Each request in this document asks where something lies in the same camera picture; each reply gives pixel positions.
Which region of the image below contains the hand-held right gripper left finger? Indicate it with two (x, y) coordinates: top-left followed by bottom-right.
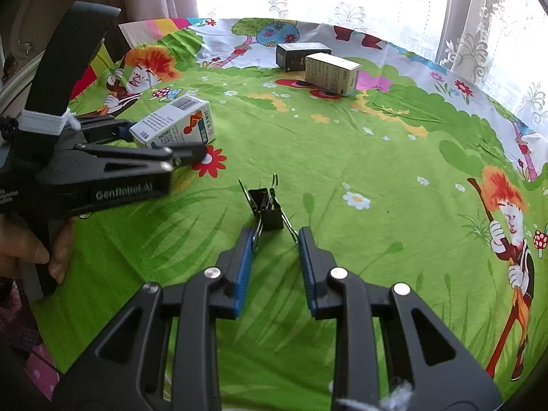
(53, 227), (256, 411)

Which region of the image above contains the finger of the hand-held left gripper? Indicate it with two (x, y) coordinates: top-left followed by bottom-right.
(51, 143), (207, 173)
(75, 117), (134, 143)

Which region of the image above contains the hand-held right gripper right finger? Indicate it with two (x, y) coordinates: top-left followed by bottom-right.
(297, 226), (503, 411)

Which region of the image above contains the white box with orange print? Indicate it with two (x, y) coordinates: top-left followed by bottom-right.
(129, 94), (217, 150)

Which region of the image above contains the black binder clip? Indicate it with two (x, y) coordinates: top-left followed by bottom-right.
(237, 172), (300, 251)

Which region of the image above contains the person's left hand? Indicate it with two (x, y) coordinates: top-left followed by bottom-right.
(0, 214), (74, 284)

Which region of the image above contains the black box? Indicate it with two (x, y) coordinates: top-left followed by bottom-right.
(275, 42), (332, 73)

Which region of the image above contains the pink patterned cloth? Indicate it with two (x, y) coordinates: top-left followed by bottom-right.
(0, 278), (58, 395)

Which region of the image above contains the large beige box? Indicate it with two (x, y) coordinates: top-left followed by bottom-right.
(305, 52), (361, 96)

